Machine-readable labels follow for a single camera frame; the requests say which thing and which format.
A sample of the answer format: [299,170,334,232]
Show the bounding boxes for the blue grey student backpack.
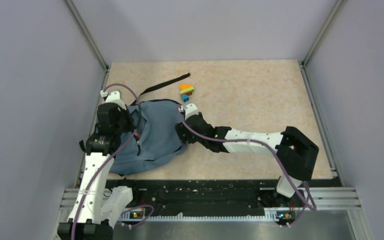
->
[78,72,192,176]

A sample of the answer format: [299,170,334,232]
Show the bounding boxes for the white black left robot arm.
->
[56,101,141,240]

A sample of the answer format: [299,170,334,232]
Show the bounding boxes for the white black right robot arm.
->
[175,115,319,206]

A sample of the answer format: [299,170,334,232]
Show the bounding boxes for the colourful sticky note stack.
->
[179,84,195,103]

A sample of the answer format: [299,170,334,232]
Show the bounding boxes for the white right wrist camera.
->
[178,103,199,121]

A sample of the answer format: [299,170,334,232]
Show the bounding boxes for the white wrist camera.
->
[178,103,199,121]
[99,90,127,110]

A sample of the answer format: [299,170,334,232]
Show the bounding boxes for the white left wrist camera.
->
[99,90,127,110]

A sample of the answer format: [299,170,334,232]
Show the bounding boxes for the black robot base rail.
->
[105,179,304,217]

